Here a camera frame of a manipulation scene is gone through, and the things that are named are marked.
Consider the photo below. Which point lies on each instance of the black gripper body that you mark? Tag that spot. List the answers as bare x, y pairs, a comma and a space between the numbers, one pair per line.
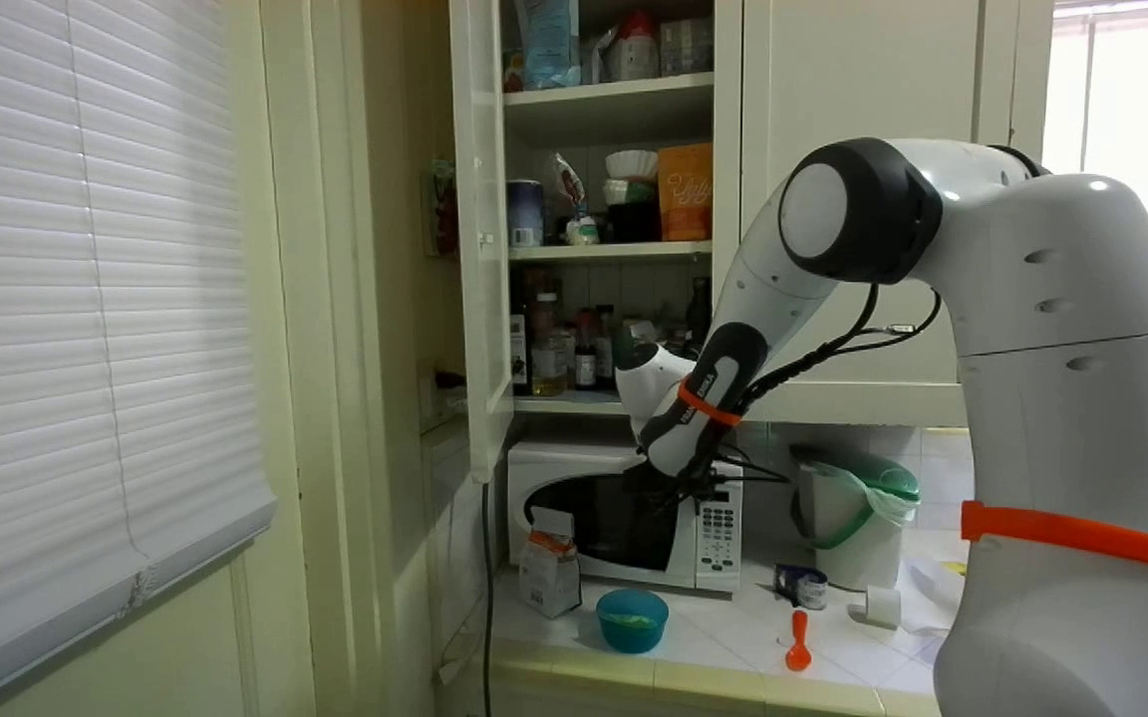
660, 491

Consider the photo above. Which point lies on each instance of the white microwave oven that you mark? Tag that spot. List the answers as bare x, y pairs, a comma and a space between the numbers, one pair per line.
692, 546

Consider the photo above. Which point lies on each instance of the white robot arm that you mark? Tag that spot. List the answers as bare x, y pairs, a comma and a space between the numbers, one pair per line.
1044, 286

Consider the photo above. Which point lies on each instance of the white closed cabinet door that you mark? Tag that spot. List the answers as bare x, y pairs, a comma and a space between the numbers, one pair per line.
899, 71

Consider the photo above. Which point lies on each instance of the white open cabinet door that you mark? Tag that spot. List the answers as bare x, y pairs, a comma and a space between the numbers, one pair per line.
481, 180

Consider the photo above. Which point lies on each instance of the white bin with green bag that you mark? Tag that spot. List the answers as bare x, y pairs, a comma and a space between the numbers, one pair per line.
855, 514

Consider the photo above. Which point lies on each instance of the blue plastic bowl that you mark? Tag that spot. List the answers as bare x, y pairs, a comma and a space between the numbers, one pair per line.
631, 618

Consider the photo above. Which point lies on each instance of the small white orange carton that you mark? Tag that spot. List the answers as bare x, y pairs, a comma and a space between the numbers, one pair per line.
546, 576

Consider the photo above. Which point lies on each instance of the orange plastic spoon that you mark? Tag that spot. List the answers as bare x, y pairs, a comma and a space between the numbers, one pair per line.
797, 650

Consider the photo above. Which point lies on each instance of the small white bottle lying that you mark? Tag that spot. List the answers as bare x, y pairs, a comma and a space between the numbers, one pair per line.
877, 609

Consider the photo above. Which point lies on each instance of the white lidded jar on shelf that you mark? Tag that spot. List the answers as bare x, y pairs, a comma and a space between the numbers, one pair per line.
631, 196

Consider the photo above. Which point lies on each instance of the orange box on shelf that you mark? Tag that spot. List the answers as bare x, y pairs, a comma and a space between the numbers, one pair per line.
684, 189

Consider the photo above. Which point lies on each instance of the blue container on top shelf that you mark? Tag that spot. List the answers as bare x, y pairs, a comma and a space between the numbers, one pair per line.
553, 43

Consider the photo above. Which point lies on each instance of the white window blind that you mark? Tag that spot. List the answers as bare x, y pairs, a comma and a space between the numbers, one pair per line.
130, 443

